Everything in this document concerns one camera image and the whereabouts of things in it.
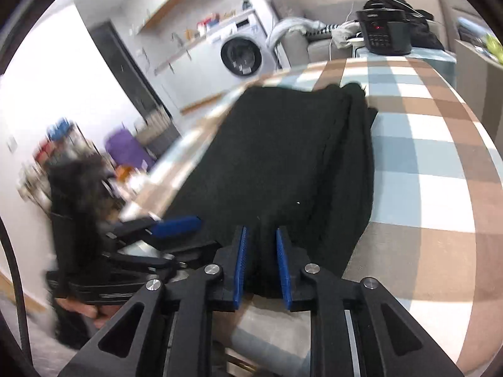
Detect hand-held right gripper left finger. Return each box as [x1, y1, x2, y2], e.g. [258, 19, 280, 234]
[57, 226, 249, 377]

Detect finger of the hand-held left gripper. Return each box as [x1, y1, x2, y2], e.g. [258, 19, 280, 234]
[114, 216, 202, 248]
[108, 239, 220, 271]

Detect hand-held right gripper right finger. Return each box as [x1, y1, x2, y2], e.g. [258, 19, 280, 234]
[275, 228, 466, 377]

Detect black sweater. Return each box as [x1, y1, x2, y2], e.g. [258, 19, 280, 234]
[161, 82, 379, 299]

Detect person's left forearm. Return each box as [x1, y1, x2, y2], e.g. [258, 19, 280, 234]
[50, 307, 96, 351]

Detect person's left hand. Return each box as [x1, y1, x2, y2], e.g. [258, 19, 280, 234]
[61, 298, 119, 328]

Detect shoe rack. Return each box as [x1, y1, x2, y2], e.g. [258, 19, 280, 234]
[18, 118, 103, 213]

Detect purple bag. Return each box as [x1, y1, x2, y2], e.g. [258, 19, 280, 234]
[105, 129, 156, 173]

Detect woven laundry basket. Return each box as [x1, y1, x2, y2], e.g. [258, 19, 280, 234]
[134, 106, 181, 158]

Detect white lower cabinets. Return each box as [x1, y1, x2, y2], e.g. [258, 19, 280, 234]
[153, 39, 221, 114]

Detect dark door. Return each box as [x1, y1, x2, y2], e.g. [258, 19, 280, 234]
[88, 21, 174, 126]

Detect checkered tablecloth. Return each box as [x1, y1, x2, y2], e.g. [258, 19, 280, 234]
[118, 57, 503, 374]

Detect white washing machine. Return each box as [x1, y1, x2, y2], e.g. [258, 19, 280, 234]
[206, 11, 278, 87]

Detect grey sofa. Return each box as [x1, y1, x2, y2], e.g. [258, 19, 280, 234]
[281, 27, 362, 71]

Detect light grey blanket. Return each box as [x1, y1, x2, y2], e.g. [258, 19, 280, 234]
[266, 16, 315, 50]

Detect houndstooth cushion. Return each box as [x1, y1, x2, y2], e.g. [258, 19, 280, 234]
[307, 25, 339, 40]

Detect grey garment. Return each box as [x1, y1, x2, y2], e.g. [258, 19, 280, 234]
[332, 24, 364, 50]

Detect black pressure cooker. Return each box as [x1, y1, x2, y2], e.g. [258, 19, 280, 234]
[356, 8, 413, 56]

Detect small teal checkered table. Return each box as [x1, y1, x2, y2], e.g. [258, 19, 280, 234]
[354, 45, 458, 87]

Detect grey cube ottoman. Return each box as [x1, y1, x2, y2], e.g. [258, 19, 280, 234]
[454, 39, 503, 126]

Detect blue pillow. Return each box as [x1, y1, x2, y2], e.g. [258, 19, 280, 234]
[458, 16, 484, 40]

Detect green plush toy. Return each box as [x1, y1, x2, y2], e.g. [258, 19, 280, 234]
[481, 31, 503, 63]

